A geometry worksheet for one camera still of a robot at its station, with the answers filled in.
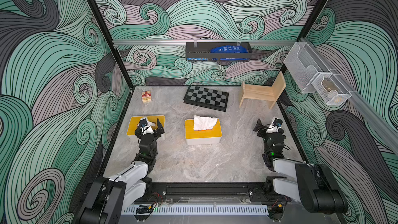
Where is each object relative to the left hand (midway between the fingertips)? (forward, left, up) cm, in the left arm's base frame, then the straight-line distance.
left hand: (149, 120), depth 83 cm
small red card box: (+30, +12, -14) cm, 35 cm away
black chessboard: (+27, -34, -13) cm, 45 cm away
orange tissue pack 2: (0, -30, -3) cm, 31 cm away
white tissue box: (-7, -31, -12) cm, 33 cm away
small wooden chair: (+24, -75, -4) cm, 79 cm away
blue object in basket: (+38, -46, +21) cm, 63 cm away
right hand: (+1, -67, -3) cm, 67 cm away
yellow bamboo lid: (-2, -22, -12) cm, 25 cm away
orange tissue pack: (-1, 0, -2) cm, 2 cm away
